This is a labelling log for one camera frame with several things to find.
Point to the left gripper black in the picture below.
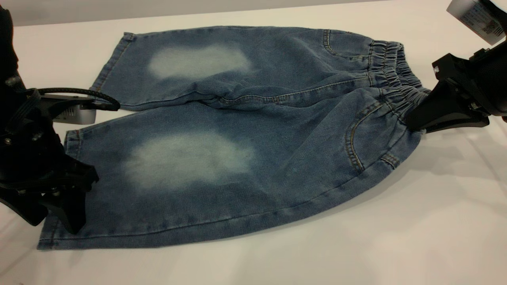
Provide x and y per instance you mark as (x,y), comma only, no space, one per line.
(31,158)

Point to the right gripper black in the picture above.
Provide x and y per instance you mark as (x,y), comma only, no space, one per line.
(485,83)

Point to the blue denim pants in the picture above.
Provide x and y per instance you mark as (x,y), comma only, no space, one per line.
(277,138)

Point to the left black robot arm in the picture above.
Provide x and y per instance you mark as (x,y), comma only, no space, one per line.
(6,47)

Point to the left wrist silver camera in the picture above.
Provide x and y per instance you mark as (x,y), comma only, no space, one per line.
(75,116)

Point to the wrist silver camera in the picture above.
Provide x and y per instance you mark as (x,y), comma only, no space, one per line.
(75,116)
(475,18)

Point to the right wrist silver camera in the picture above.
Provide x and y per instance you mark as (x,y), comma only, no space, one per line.
(475,18)

